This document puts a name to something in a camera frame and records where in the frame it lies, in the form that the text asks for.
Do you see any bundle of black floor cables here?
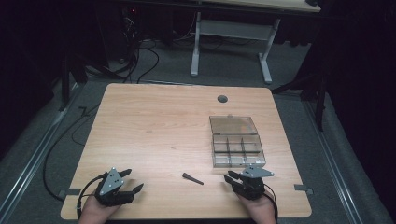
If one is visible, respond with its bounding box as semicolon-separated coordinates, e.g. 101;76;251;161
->
109;7;161;84

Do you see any grey table bracket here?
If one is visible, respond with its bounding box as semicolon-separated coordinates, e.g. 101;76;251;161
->
293;183;315;196
58;188;82;200

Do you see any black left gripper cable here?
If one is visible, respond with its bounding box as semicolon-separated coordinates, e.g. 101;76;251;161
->
76;173;108;219

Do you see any person's right hand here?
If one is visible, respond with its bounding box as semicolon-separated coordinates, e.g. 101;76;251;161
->
237;191;277;224

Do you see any long black floor cable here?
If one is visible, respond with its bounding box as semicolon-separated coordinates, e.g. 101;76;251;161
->
42;105;101;203

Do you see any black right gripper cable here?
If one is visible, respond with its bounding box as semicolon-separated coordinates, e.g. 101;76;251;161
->
262;183;279;224

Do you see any small black tapered piece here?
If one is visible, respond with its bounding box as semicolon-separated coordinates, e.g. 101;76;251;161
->
181;172;205;186

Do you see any black stand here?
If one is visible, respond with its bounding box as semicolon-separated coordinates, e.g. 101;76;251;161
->
270;70;329;133
58;46;89;112

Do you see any person's left hand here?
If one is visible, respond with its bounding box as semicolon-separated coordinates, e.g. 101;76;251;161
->
77;195;121;224

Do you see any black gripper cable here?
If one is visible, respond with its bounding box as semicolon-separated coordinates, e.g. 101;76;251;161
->
262;183;279;224
76;173;108;219

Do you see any metal floor rail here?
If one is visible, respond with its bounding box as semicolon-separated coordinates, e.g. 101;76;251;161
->
0;83;82;220
303;98;364;224

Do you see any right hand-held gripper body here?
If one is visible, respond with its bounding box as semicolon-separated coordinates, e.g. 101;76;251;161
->
235;165;276;201

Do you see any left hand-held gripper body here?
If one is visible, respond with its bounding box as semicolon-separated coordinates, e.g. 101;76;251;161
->
93;167;135;207

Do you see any clear plastic compartment box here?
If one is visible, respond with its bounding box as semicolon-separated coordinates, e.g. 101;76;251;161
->
208;114;267;169

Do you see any desk with white metal legs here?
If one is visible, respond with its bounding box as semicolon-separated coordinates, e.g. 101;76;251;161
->
190;0;322;85

